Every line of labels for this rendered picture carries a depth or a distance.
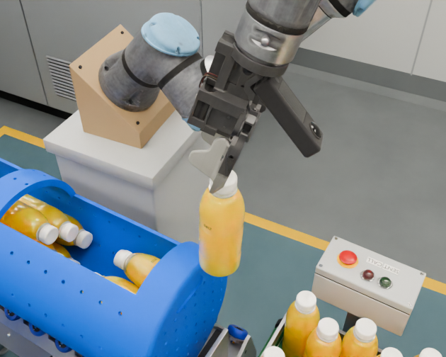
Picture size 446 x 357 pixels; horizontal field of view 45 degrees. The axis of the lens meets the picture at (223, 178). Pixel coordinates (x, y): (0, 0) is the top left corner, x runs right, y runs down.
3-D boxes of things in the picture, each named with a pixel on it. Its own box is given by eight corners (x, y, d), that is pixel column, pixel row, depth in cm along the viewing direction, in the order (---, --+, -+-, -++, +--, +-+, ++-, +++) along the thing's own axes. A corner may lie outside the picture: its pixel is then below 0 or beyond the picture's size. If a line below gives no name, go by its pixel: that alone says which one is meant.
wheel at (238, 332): (226, 322, 113) (223, 331, 112) (246, 332, 111) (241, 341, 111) (233, 322, 117) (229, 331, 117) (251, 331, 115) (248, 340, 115)
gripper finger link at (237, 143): (220, 161, 73) (245, 106, 68) (232, 166, 73) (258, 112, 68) (214, 176, 68) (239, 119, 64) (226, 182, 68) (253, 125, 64)
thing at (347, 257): (342, 250, 112) (343, 246, 112) (359, 257, 111) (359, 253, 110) (335, 262, 110) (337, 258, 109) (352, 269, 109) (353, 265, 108)
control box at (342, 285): (328, 263, 122) (334, 234, 115) (414, 301, 115) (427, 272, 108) (310, 295, 116) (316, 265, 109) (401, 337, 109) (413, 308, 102)
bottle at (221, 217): (215, 240, 92) (219, 159, 80) (248, 261, 89) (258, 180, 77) (189, 265, 88) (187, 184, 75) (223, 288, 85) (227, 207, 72)
